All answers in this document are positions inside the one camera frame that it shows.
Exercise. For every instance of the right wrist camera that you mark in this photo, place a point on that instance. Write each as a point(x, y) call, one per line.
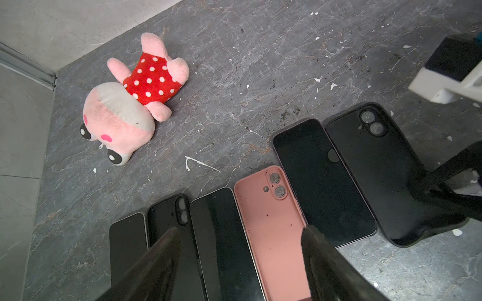
point(452, 72)

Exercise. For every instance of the black phone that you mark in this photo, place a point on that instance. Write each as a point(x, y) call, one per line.
point(128, 242)
point(325, 191)

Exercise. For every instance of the pink pig plush toy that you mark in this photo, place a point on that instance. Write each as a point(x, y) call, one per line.
point(122, 114)

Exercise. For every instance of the black phone case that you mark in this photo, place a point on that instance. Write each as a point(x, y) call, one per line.
point(175, 212)
point(383, 164)

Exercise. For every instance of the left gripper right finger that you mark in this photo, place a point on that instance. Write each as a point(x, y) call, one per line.
point(329, 274)

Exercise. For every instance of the pink phone case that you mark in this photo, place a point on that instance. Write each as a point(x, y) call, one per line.
point(274, 223)

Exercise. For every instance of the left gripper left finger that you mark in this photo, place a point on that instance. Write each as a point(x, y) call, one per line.
point(153, 277)

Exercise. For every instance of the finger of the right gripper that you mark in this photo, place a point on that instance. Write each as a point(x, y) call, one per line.
point(439, 187)

